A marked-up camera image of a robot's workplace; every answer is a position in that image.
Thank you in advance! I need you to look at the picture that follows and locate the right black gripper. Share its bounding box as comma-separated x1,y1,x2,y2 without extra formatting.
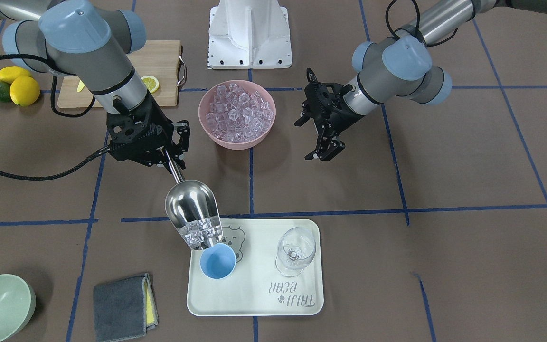
106,93,190,169

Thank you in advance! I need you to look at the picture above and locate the lemon slice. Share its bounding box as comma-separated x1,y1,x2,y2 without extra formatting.
141,75,160,94

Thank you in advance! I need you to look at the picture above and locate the wooden cutting board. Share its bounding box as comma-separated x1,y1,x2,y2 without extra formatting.
57,40,182,109

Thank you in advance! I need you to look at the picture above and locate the clear wine glass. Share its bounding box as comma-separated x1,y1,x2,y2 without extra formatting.
275,227,317,277

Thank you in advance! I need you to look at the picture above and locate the yellow plastic knife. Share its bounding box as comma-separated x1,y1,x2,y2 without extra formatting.
76,80,85,93

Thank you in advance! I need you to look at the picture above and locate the blue cup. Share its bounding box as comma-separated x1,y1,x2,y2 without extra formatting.
199,243,236,279

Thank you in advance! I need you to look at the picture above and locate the yellow cloth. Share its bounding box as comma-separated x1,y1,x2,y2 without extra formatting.
144,274,159,330

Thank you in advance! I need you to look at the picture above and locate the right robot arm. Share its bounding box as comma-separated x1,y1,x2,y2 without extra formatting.
0,0,190,171

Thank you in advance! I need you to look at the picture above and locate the grey folded cloth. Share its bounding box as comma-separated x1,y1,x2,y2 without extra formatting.
93,273,150,342

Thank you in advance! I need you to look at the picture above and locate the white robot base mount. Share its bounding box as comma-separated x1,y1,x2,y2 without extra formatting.
207,0,293,70

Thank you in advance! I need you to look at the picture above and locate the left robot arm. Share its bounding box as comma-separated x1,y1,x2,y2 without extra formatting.
295,0,547,162

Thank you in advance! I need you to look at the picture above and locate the green bowl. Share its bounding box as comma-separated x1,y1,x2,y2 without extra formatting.
0,274,36,342

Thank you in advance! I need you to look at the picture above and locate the yellow lemon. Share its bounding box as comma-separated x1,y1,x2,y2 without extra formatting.
9,76,41,107

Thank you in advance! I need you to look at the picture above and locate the pink bowl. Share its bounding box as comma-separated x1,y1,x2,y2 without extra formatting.
198,80,276,150

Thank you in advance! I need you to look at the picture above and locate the pile of ice cubes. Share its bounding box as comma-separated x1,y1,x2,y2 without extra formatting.
178,80,275,250

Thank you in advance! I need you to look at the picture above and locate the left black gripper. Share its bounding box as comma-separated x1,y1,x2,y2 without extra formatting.
294,68,363,162

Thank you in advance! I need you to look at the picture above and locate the white bear tray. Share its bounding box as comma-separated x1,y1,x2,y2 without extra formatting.
186,218,325,316

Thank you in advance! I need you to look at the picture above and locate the steel ice scoop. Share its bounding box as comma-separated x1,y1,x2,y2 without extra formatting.
161,148,223,250

